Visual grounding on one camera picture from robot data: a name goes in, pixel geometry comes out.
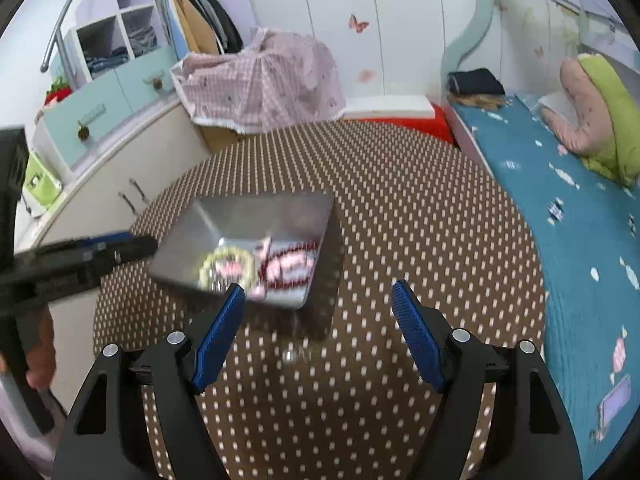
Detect pale green bead bracelet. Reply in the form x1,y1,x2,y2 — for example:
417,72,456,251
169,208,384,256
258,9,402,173
196,245,257,294

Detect dark red bead bracelet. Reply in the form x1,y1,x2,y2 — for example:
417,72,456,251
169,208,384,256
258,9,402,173
261,238,321,294

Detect person left hand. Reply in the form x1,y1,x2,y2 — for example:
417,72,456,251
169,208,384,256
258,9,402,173
16,307,56,392

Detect beige cabinet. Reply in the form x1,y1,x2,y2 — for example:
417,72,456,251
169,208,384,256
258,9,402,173
16,98,209,410

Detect green bag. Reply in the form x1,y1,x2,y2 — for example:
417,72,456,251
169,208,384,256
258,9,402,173
23,152,63,219

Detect brown polka dot tablecloth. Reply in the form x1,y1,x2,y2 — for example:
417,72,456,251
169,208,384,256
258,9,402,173
92,119,549,480

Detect silver metal tin box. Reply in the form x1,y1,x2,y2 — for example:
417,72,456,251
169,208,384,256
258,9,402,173
149,192,344,340

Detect teal drawer unit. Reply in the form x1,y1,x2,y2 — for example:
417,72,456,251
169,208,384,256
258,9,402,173
32,47,177,172

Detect brown cardboard box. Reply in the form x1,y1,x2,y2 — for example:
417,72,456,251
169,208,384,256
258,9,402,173
198,126,245,154

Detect white cubby shelf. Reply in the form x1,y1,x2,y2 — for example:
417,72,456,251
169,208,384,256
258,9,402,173
40,0,168,88

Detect blue bed sheet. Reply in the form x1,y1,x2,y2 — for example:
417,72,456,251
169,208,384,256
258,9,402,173
453,96,639,477

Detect pink checkered cloth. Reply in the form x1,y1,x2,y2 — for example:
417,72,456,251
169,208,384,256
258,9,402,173
171,28,346,134

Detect hanging clothes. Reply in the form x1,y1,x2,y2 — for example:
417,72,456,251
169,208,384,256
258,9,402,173
155,0,244,61

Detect white board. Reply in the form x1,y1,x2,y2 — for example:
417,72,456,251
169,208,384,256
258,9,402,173
343,96,435,120

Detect folded dark clothes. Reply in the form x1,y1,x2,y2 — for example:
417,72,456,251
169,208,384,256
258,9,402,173
446,68,506,112

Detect pink body pillow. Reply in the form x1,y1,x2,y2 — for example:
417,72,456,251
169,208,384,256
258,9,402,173
538,58,614,156

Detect green blanket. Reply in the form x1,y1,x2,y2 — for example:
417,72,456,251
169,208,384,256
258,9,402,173
578,54,639,188

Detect white wardrobe doors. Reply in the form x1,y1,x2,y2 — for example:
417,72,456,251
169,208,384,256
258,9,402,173
250,0,475,102

